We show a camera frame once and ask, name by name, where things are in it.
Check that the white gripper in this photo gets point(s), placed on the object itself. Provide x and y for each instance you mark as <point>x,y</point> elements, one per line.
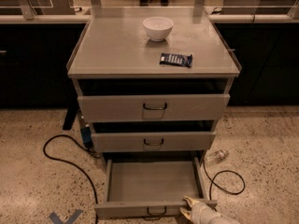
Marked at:
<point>201,211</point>

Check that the white bowl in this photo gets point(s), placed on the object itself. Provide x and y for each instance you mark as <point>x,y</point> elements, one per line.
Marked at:
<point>158,28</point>

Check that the grey drawer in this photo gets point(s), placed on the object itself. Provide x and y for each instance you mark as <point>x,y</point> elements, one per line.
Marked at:
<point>151,189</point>
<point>153,107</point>
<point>139,142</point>

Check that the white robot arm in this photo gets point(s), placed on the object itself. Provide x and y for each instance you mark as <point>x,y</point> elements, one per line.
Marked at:
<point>224,218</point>

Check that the blue power adapter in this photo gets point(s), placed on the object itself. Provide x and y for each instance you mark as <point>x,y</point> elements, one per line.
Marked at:
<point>86,135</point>

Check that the dark counter on left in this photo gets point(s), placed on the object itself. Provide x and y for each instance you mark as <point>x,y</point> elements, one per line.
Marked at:
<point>33,62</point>

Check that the dark blue snack packet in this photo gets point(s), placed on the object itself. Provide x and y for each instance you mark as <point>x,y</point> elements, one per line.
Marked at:
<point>176,59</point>

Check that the dark counter on right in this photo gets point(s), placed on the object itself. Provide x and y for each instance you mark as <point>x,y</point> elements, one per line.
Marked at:
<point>267,49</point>

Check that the blue tape cross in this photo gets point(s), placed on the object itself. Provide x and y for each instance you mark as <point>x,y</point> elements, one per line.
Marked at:
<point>56,219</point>

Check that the dark counter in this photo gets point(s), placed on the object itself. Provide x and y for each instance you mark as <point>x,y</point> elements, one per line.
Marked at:
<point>267,49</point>
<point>33,62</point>

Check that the grey drawer cabinet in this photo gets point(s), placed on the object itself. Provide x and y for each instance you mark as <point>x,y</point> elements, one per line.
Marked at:
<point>115,57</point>

